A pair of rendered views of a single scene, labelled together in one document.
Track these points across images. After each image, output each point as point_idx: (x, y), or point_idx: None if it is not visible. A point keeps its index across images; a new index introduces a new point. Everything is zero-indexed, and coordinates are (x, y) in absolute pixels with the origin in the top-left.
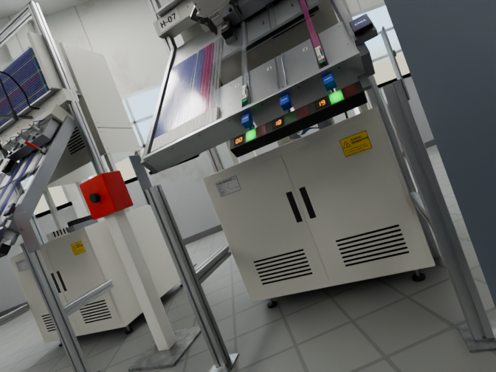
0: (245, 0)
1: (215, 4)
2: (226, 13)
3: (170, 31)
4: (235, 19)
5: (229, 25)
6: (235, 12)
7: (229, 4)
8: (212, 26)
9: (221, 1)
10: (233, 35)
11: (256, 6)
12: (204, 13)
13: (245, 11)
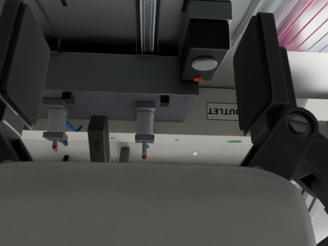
0: (111, 98)
1: (98, 243)
2: (181, 99)
3: (327, 136)
4: (163, 69)
5: (186, 60)
6: (154, 86)
7: (167, 112)
8: (262, 80)
9: (29, 235)
10: (187, 19)
11: (85, 66)
12: (270, 221)
13: (123, 71)
